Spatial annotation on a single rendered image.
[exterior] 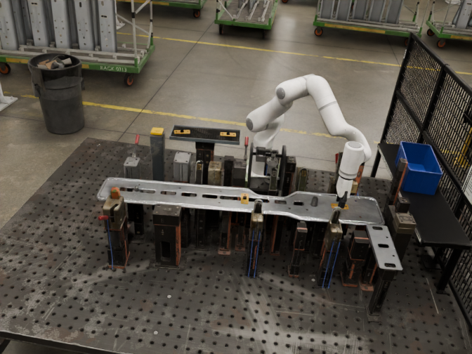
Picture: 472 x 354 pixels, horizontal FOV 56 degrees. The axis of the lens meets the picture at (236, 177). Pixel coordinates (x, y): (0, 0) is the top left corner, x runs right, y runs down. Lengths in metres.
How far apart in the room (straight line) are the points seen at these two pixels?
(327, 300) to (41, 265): 1.37
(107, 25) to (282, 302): 4.82
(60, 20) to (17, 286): 4.64
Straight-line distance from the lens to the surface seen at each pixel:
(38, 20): 6.57
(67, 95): 4.75
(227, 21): 8.20
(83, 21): 6.36
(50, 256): 2.41
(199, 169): 2.26
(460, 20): 9.60
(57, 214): 2.66
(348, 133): 2.12
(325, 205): 2.24
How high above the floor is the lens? 2.29
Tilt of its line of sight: 33 degrees down
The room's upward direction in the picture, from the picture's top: 5 degrees clockwise
